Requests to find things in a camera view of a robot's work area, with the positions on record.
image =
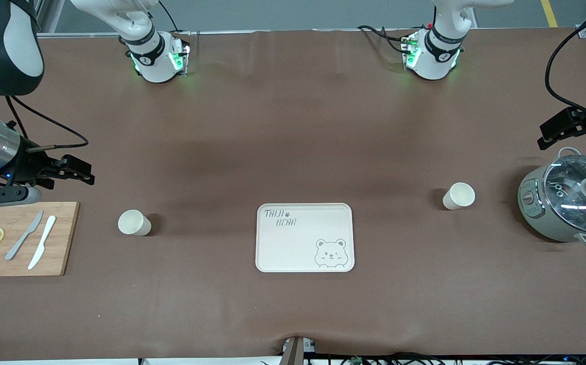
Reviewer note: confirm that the glass pot lid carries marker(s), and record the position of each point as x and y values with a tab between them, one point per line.
572	195

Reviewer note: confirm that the cream tray with bear print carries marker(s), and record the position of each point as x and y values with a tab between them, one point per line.
298	243

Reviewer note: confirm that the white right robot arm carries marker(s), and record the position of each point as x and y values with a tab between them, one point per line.
3	45

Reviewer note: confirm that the silver table edge rail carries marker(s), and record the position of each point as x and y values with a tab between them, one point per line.
298	32

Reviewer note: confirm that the grey plastic knife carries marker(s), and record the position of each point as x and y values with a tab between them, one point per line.
23	237

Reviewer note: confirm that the pale green electric pot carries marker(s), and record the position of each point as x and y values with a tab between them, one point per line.
533	213

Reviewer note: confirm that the white cup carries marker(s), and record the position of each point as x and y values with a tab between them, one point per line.
133	223
459	196

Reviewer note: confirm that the bamboo cutting board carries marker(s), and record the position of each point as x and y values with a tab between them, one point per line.
64	238

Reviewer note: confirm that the white plastic knife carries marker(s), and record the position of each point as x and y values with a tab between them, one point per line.
43	241

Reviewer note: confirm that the brown table mat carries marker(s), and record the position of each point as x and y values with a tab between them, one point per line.
292	126

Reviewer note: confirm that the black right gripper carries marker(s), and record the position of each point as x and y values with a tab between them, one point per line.
25	165

